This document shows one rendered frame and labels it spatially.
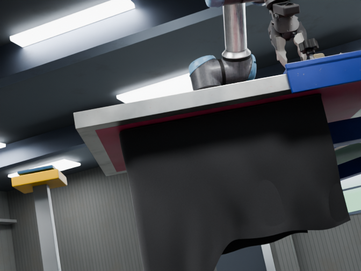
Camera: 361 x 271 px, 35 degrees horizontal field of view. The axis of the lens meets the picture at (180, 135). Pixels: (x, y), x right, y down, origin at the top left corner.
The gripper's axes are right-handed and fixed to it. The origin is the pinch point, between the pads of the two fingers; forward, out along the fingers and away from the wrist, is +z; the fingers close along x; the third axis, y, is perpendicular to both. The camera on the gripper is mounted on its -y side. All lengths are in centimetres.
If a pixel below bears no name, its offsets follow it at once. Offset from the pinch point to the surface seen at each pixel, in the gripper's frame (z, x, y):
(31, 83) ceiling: -196, 170, 487
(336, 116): 16.6, -9.6, 6.2
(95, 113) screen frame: 14, 55, -30
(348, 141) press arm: 25.8, -8.0, -2.7
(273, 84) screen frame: 14.5, 14.6, -29.7
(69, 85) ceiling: -196, 131, 516
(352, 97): 16.4, -8.7, -12.2
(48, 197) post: 24, 75, 9
